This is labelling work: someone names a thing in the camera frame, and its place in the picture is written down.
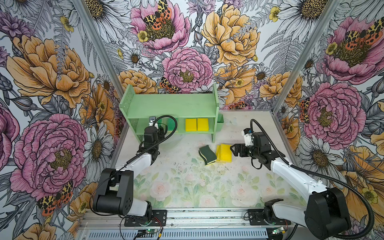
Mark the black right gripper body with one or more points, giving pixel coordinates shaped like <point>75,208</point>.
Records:
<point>252,151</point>

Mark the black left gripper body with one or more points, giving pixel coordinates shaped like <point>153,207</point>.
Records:
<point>161,134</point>

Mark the light green scrub sponge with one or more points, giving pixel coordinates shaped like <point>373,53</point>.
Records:
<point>172,124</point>

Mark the small yellow sponge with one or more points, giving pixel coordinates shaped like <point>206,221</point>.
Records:
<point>191,125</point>

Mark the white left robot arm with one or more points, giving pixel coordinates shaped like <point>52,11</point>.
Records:
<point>115,192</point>

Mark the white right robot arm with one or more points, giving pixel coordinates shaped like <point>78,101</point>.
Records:
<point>325,214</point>

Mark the green metal shelf unit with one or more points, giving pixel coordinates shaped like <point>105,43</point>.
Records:
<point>138,109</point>

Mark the large yellow sponge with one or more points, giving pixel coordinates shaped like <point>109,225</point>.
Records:
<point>224,153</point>

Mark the dark green scrub sponge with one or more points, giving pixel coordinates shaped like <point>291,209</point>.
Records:
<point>208,156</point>

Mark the green circuit board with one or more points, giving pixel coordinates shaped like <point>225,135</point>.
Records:
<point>148,232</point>

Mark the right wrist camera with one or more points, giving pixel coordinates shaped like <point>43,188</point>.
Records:
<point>248,137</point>

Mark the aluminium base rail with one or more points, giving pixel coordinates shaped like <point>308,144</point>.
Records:
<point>185,224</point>

